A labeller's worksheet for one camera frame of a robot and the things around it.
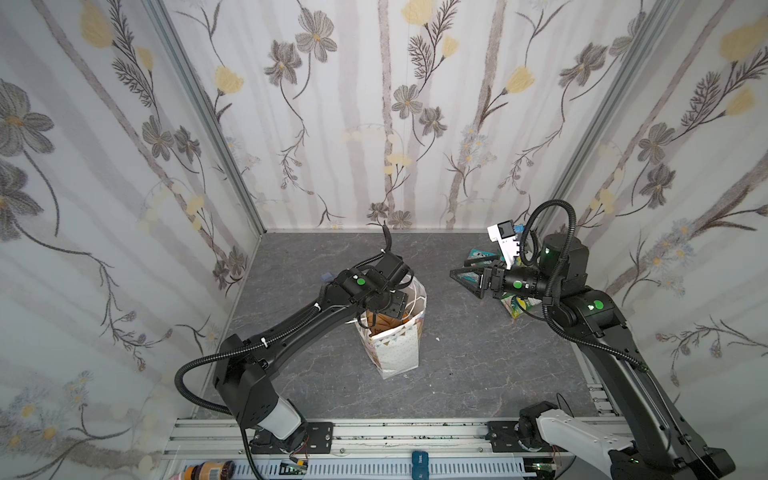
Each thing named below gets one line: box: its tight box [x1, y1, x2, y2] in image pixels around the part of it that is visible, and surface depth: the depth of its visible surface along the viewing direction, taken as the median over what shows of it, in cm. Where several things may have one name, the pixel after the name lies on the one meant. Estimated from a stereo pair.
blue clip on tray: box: [412, 450, 429, 480], surface depth 70 cm
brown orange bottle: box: [184, 460, 236, 480], surface depth 68 cm
